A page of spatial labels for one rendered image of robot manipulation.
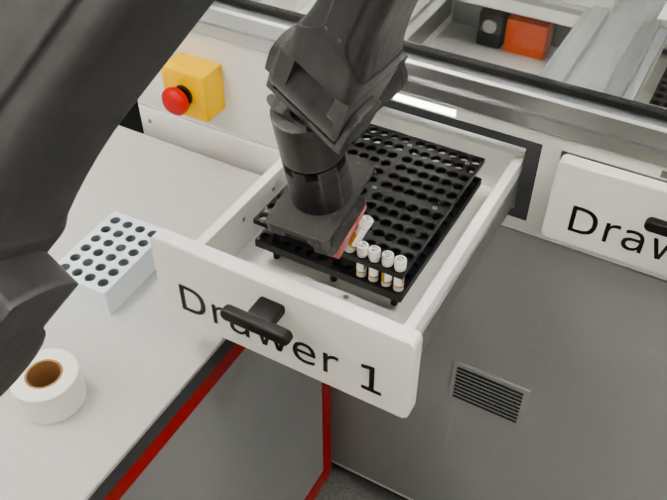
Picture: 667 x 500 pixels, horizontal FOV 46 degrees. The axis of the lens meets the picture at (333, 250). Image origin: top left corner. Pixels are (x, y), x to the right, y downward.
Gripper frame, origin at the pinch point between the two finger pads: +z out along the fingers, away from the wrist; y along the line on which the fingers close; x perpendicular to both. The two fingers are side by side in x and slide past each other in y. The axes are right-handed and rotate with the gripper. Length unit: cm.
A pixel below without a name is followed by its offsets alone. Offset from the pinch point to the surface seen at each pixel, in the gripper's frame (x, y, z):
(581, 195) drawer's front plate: 19.3, -21.5, 6.9
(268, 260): -9.3, -0.1, 7.0
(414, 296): 7.3, -2.7, 8.0
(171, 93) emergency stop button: -33.9, -17.3, 4.8
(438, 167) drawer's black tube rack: 3.6, -18.0, 4.8
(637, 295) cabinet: 28.3, -20.2, 20.0
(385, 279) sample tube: 5.4, -0.4, 2.7
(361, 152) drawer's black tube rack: -5.4, -16.5, 4.3
